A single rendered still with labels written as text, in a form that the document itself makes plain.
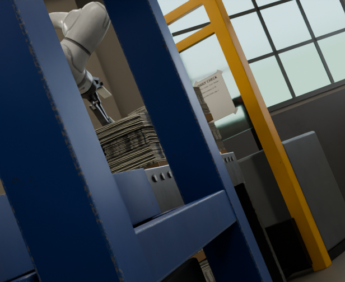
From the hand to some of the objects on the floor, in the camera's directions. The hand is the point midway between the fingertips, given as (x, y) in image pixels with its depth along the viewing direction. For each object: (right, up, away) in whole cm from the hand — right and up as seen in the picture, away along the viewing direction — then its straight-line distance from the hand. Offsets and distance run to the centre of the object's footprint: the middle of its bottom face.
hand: (110, 110), depth 254 cm
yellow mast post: (+114, -88, +170) cm, 223 cm away
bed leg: (+73, -90, +3) cm, 116 cm away
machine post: (+55, -85, -134) cm, 168 cm away
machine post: (+41, -86, -192) cm, 214 cm away
